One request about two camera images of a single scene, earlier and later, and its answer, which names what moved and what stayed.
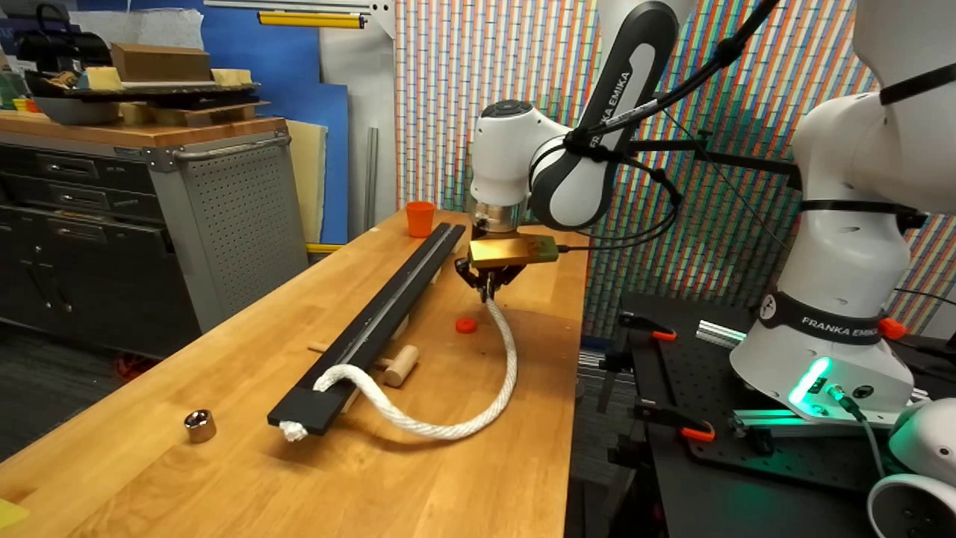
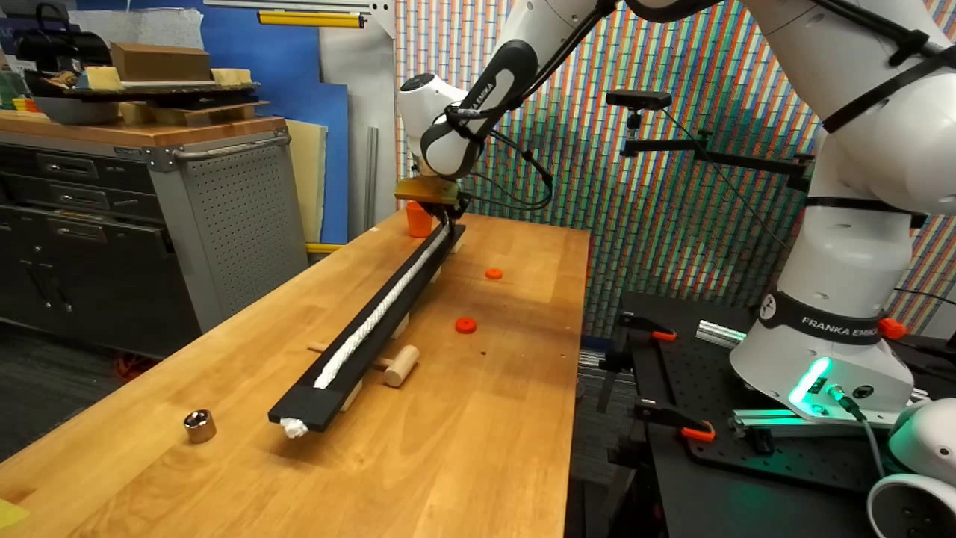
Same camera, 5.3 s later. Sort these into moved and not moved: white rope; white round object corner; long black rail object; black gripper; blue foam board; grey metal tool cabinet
Moved: black gripper; white rope
Not moved: white round object corner; grey metal tool cabinet; long black rail object; blue foam board
